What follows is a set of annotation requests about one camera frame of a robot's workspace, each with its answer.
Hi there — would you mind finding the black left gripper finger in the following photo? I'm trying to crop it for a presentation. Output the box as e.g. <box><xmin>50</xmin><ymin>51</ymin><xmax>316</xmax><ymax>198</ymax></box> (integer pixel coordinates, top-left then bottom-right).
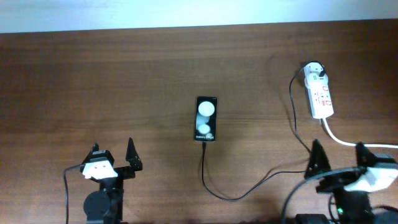
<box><xmin>83</xmin><ymin>142</ymin><xmax>99</xmax><ymax>164</ymax></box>
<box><xmin>126</xmin><ymin>138</ymin><xmax>143</xmax><ymax>171</ymax></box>

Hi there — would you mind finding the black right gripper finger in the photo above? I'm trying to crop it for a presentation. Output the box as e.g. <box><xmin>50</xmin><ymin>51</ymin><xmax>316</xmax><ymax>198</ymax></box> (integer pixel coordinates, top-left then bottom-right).
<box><xmin>355</xmin><ymin>142</ymin><xmax>377</xmax><ymax>167</ymax></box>
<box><xmin>304</xmin><ymin>139</ymin><xmax>331</xmax><ymax>179</ymax></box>

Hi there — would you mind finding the black Galaxy flip phone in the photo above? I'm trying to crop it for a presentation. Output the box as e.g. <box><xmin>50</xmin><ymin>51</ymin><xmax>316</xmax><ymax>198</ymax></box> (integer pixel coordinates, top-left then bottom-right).
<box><xmin>193</xmin><ymin>96</ymin><xmax>218</xmax><ymax>142</ymax></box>

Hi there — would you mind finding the black charger cable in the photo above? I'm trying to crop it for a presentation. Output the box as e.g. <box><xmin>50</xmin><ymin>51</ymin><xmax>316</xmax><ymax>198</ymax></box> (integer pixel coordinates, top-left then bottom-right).
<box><xmin>201</xmin><ymin>60</ymin><xmax>327</xmax><ymax>202</ymax></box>

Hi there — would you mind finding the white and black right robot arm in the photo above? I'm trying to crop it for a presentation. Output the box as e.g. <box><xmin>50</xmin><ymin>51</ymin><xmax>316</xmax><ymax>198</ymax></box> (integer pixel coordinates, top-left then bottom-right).
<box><xmin>289</xmin><ymin>139</ymin><xmax>397</xmax><ymax>223</ymax></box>

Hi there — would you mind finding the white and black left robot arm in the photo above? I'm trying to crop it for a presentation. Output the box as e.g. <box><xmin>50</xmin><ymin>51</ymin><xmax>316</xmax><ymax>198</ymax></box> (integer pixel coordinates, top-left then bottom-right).
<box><xmin>80</xmin><ymin>138</ymin><xmax>143</xmax><ymax>223</ymax></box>

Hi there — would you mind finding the white charger adapter plug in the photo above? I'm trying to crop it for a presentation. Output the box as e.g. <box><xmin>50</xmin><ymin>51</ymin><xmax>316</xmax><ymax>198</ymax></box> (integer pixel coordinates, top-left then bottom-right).
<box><xmin>305</xmin><ymin>68</ymin><xmax>328</xmax><ymax>89</ymax></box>

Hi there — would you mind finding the white power strip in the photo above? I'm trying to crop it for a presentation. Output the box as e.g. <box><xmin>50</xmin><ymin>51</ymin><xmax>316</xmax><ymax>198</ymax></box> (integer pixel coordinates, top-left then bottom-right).
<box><xmin>304</xmin><ymin>62</ymin><xmax>334</xmax><ymax>119</ymax></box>

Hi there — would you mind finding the white power strip cord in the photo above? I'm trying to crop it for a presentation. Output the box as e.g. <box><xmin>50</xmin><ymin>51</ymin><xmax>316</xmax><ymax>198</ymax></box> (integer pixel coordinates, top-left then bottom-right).
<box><xmin>320</xmin><ymin>117</ymin><xmax>398</xmax><ymax>149</ymax></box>

